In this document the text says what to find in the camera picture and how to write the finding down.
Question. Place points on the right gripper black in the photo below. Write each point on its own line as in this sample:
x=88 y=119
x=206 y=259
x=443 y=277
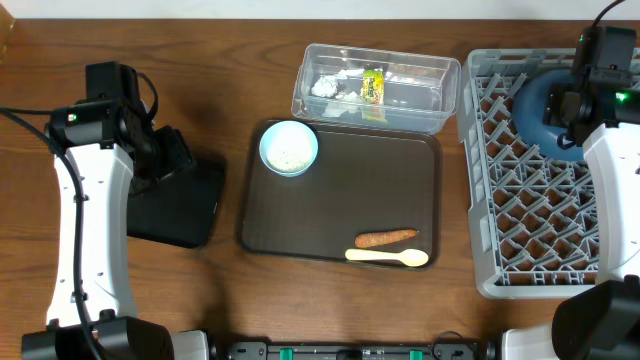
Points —
x=550 y=117

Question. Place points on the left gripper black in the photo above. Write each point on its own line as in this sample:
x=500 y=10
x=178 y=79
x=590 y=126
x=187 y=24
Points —
x=177 y=154

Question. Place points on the dark blue plate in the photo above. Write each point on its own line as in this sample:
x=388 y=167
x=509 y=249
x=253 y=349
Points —
x=529 y=111

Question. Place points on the light blue rice bowl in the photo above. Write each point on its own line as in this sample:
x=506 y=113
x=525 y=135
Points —
x=288 y=148

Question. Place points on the grey dishwasher rack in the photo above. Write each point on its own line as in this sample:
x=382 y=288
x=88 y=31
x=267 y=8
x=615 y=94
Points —
x=532 y=220

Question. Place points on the white tissue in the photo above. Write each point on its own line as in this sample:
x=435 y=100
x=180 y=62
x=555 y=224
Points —
x=327 y=86
x=344 y=100

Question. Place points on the clear plastic bin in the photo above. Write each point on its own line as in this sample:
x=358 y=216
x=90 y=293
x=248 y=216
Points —
x=420 y=91

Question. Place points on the yellow snack wrapper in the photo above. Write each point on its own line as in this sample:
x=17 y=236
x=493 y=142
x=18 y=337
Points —
x=372 y=95

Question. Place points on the orange carrot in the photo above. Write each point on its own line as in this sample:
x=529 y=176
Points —
x=375 y=239

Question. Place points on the cream plastic spoon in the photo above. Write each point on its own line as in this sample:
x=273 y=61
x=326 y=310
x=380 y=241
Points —
x=408 y=257

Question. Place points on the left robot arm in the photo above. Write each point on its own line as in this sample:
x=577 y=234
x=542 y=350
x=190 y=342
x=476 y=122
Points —
x=98 y=148

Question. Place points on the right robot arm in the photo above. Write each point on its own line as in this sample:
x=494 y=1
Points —
x=602 y=322

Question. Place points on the black plastic tray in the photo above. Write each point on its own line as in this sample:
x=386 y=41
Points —
x=179 y=211

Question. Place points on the dark brown serving tray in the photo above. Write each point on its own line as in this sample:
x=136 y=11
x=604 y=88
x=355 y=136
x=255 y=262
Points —
x=363 y=180

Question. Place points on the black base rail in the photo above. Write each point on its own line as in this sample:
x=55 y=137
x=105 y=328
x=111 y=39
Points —
x=443 y=349

